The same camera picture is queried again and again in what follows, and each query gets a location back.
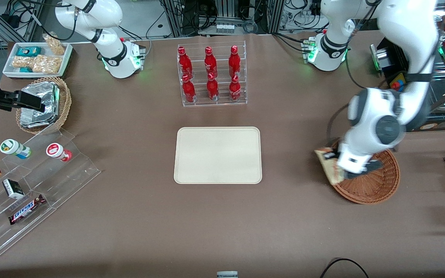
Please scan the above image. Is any yellow emergency stop box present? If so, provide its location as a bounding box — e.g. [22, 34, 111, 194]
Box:
[389, 71, 408, 92]

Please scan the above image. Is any beige rectangular tray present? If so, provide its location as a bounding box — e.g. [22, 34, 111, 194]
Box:
[174, 127, 263, 185]

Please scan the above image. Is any foil wrapped packet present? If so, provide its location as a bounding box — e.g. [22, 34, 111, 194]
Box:
[21, 82, 60, 113]
[20, 108, 58, 129]

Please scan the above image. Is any white rectangular snack tray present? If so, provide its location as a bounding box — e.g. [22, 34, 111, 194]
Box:
[2, 42, 73, 79]

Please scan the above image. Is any black cable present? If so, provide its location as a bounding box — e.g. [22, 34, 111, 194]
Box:
[319, 258, 369, 278]

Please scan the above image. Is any small black white box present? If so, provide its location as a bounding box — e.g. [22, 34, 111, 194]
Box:
[2, 179, 25, 200]

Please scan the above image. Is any red cola bottle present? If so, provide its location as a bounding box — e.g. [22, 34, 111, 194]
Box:
[207, 73, 219, 102]
[229, 75, 242, 102]
[229, 45, 241, 78]
[178, 46, 193, 79]
[182, 75, 197, 103]
[204, 46, 218, 78]

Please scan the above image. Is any triangular sandwich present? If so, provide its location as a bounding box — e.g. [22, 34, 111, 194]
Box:
[314, 147, 347, 186]

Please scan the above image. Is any red lid yogurt bottle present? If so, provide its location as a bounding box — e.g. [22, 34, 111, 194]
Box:
[46, 143, 73, 162]

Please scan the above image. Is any light tan wicker basket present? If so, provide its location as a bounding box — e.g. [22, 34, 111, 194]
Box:
[16, 76, 72, 135]

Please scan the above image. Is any clear bag of puffed snacks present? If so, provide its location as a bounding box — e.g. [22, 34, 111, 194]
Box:
[11, 55, 34, 69]
[43, 33, 65, 56]
[32, 54, 63, 75]

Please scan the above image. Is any clear acrylic bottle rack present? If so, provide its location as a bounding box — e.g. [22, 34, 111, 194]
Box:
[177, 41, 248, 108]

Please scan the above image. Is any clear acrylic step shelf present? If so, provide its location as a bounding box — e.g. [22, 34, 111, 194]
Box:
[0, 127, 102, 263]

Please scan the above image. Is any brown table cover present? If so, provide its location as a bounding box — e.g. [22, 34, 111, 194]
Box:
[0, 33, 445, 278]

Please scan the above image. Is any Snickers chocolate bar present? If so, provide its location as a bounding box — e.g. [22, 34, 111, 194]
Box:
[8, 194, 47, 225]

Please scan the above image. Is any green lid yogurt bottle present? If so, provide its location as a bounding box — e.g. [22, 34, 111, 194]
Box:
[0, 139, 32, 159]

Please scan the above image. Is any round brown wicker basket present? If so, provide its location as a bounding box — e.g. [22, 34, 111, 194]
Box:
[330, 139, 401, 204]

